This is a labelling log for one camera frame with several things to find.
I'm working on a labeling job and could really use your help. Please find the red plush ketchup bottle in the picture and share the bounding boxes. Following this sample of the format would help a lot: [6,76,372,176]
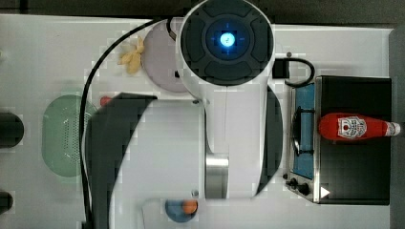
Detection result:
[317,113,404,141]

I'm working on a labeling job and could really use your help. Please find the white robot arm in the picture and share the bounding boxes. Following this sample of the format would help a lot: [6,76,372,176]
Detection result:
[85,0,274,229]

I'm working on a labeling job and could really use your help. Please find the black toaster oven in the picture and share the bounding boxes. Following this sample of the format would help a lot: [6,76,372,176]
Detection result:
[284,76,392,205]

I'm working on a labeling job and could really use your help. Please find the purple round plate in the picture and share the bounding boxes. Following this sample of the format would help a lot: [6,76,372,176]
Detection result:
[141,20,187,94]

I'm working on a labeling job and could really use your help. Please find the yellow plush banana peel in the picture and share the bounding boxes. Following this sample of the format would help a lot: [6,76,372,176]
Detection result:
[117,36,145,74]

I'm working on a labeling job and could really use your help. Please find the orange ball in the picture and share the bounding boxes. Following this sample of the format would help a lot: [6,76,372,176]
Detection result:
[181,199,198,215]

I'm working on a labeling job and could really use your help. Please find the blue bowl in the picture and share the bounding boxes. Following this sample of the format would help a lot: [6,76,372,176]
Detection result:
[165,199,198,223]

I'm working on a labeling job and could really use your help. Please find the red strawberry toy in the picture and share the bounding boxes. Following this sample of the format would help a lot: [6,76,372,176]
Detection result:
[99,96,111,107]

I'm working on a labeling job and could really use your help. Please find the green perforated colander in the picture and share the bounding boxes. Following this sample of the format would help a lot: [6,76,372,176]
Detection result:
[41,94,81,177]

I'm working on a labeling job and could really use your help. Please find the black cylinder upper left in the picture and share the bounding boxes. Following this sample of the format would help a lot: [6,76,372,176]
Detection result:
[0,113,24,149]

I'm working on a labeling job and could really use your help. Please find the black cylinder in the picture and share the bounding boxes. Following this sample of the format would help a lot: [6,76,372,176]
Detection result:
[0,191,13,215]
[0,113,24,149]

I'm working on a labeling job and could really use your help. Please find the black cylinder lower left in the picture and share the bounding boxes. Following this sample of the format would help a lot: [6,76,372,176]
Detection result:
[0,191,13,215]

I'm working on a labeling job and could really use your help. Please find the black oven power cable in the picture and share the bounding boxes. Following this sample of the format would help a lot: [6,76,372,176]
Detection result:
[272,56,316,89]

